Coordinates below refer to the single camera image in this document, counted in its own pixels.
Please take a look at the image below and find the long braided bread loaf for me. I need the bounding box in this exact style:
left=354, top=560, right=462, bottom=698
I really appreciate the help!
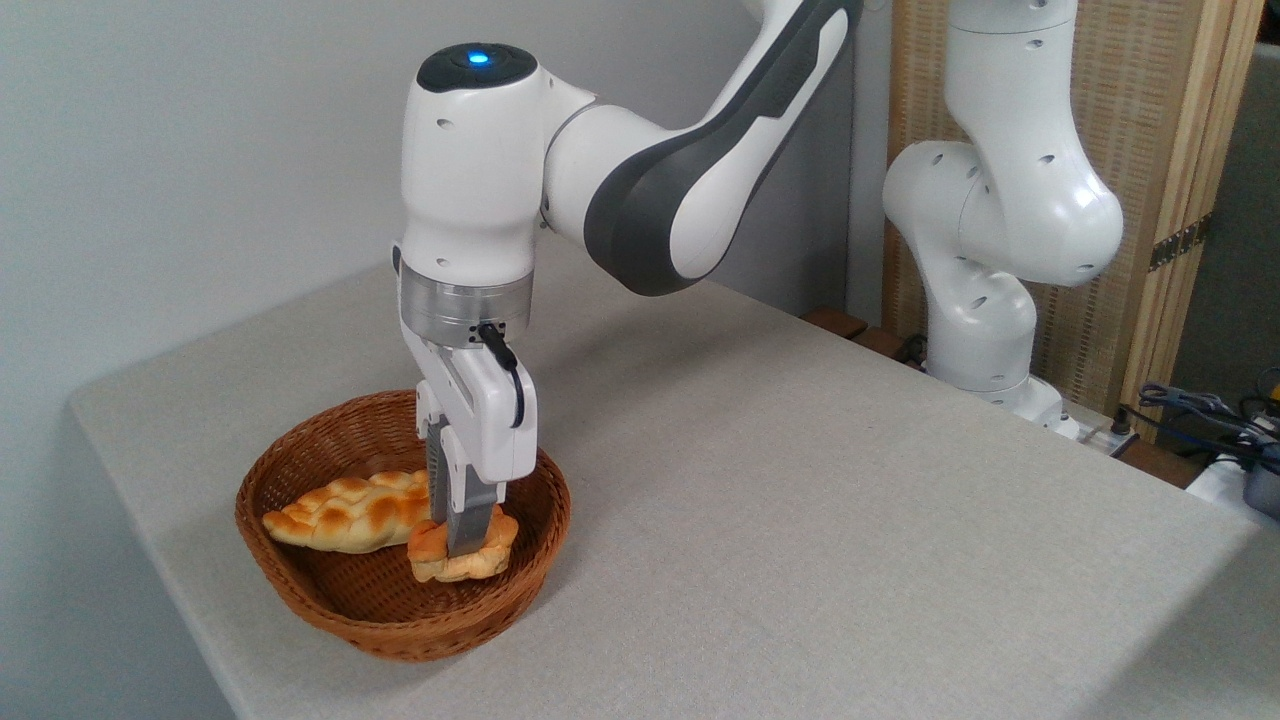
left=261, top=468, right=434, bottom=555

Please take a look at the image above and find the round orange bread roll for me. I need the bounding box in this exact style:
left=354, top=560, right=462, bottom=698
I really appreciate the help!
left=406, top=502, right=521, bottom=584

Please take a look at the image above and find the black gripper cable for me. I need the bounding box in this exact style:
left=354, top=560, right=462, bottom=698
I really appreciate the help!
left=476, top=321, right=528, bottom=430

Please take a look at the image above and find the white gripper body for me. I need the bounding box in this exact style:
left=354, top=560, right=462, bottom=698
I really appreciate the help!
left=400, top=320, right=540, bottom=483

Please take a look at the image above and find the brass screen hinge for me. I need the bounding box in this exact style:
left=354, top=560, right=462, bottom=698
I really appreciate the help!
left=1147, top=213, right=1214, bottom=274

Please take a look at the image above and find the brown woven wicker basket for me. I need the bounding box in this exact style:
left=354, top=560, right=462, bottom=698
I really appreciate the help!
left=235, top=389, right=573, bottom=664

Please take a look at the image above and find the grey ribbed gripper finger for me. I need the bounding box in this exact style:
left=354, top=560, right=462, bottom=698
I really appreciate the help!
left=440, top=424, right=509, bottom=557
left=414, top=379, right=454, bottom=524

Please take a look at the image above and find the grey-blue box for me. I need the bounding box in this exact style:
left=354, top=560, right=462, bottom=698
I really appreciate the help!
left=1242, top=464, right=1280, bottom=522

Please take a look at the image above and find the brown wooden block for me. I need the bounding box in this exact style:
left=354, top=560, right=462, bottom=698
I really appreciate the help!
left=850, top=327, right=913, bottom=363
left=802, top=306, right=870, bottom=342

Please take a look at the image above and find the tangled dark cable bundle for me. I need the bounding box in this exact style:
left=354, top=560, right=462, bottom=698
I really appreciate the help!
left=1118, top=380, right=1280, bottom=473

